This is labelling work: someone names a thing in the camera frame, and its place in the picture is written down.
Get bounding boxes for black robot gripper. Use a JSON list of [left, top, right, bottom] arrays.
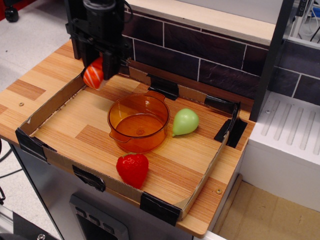
[[66, 4, 132, 81]]

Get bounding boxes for salmon nigiri sushi toy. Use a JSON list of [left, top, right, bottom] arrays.
[[82, 57, 104, 90]]

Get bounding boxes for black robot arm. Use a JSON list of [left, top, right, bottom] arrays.
[[64, 0, 131, 80]]

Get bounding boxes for orange transparent plastic pot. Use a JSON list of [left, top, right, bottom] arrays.
[[107, 91, 170, 153]]

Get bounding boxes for green toy pear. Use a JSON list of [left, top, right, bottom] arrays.
[[172, 108, 200, 137]]

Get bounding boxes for red toy strawberry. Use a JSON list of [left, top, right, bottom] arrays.
[[116, 153, 149, 189]]

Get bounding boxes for grey oven control panel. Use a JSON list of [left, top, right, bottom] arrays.
[[69, 195, 130, 240]]

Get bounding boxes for white toy sink drainboard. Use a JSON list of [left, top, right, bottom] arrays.
[[240, 92, 320, 211]]

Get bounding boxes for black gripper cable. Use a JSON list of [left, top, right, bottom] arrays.
[[122, 0, 133, 23]]

